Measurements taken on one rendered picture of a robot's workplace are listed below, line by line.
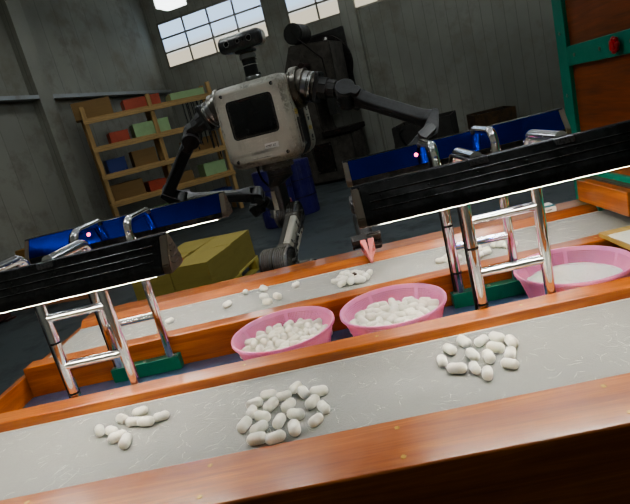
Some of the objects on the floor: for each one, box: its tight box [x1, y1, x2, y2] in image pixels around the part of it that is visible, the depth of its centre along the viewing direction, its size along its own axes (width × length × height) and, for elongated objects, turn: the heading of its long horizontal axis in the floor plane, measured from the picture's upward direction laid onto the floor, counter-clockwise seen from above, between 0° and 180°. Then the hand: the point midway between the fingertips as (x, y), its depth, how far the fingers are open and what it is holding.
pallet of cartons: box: [132, 230, 259, 301], centre depth 474 cm, size 116×83×40 cm
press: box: [283, 23, 368, 185], centre depth 1023 cm, size 157×135×301 cm
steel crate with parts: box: [466, 106, 517, 130], centre depth 972 cm, size 86×100×65 cm
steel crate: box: [392, 110, 459, 148], centre depth 874 cm, size 98×120×82 cm
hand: (371, 260), depth 176 cm, fingers closed
